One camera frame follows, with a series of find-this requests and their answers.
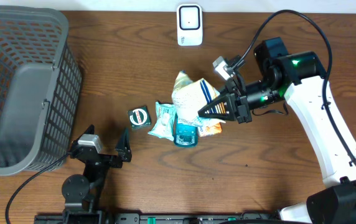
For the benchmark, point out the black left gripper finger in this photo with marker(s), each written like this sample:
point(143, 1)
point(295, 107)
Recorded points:
point(88, 135)
point(123, 148)

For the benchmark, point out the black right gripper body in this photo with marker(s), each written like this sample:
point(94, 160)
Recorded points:
point(243, 107)

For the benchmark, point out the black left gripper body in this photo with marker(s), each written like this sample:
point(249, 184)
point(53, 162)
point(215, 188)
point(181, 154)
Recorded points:
point(107, 162)

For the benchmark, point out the orange small sachet packet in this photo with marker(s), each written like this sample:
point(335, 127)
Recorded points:
point(209, 130)

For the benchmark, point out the green Zam-Buk ointment tin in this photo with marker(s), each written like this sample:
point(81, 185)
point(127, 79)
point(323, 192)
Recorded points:
point(139, 118)

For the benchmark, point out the yellow red snack bag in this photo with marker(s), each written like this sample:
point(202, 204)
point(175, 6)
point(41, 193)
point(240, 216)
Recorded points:
point(189, 97)

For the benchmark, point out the teal Listerine mouthwash bottle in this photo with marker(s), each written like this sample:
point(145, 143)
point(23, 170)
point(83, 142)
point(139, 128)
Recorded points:
point(185, 135)

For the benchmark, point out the mint green wipes pack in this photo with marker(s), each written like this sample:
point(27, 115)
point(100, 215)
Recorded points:
point(163, 128)

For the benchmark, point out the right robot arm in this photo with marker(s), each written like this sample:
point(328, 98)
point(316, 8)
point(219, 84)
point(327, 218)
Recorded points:
point(301, 81)

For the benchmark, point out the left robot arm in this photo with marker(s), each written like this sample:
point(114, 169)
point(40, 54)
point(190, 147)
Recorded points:
point(82, 191)

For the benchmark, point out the white barcode scanner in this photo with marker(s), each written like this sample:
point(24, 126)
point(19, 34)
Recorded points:
point(189, 25)

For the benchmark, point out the grey plastic shopping basket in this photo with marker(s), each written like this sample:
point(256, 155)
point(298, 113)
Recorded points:
point(40, 84)

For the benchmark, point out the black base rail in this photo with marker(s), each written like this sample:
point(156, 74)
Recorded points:
point(100, 217)

